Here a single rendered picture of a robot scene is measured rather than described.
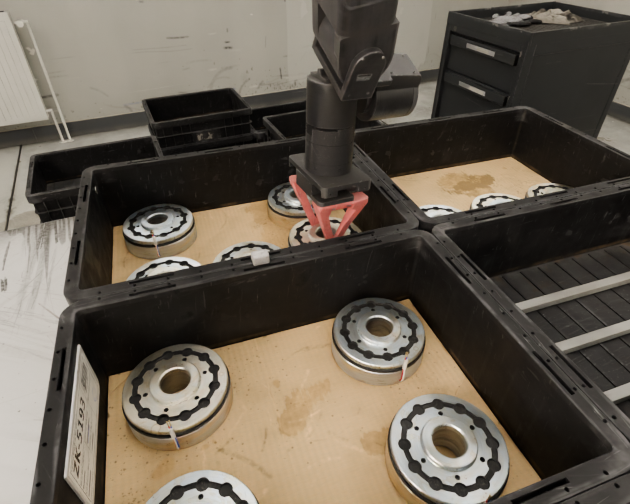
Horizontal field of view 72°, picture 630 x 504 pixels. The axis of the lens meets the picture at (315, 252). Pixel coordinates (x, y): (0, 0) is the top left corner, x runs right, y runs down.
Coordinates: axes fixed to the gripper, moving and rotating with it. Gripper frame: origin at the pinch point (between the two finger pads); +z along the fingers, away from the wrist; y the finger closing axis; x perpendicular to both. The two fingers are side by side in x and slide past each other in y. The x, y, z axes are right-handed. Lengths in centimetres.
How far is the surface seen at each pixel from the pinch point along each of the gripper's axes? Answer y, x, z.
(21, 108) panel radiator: 279, 67, 56
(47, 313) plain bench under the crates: 23.3, 39.1, 20.3
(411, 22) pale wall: 284, -224, 17
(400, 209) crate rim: -5.2, -7.9, -4.1
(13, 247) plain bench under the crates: 46, 45, 20
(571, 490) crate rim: -38.3, 1.4, -2.4
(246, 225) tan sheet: 14.5, 6.5, 5.9
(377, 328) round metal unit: -14.5, 0.2, 5.0
